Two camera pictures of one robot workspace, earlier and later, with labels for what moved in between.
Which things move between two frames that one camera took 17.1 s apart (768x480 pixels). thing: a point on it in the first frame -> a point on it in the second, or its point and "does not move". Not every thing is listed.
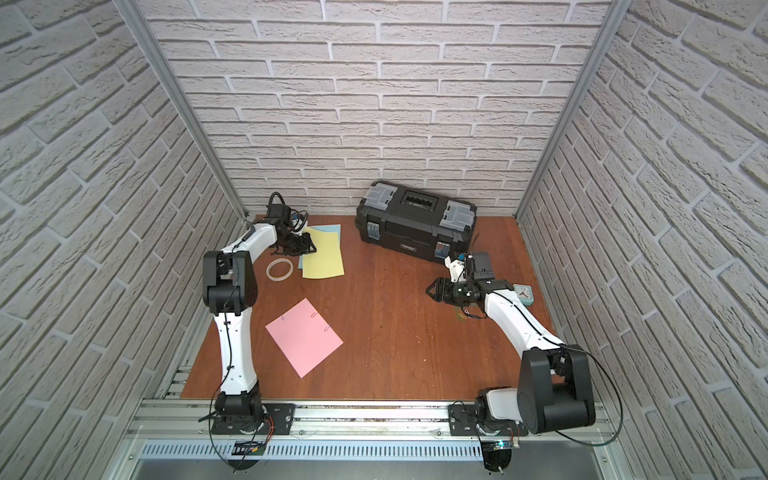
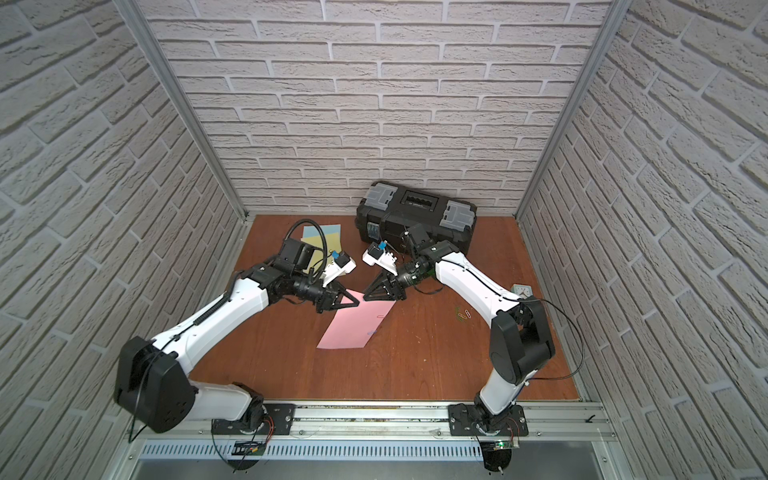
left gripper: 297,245 -> 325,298
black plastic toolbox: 413,222 does not move
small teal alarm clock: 525,293 does not move
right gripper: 443,293 -> 390,286
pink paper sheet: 304,336 -> 353,327
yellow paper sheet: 327,261 does not move
